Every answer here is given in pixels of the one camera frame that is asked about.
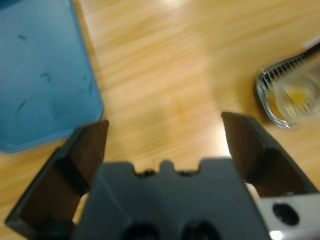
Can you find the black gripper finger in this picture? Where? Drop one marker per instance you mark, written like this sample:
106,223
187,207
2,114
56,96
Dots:
62,175
270,162

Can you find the clear glass cup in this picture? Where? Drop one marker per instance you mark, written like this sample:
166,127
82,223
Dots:
297,97

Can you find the teal plastic tray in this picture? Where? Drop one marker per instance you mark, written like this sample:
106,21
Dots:
37,75

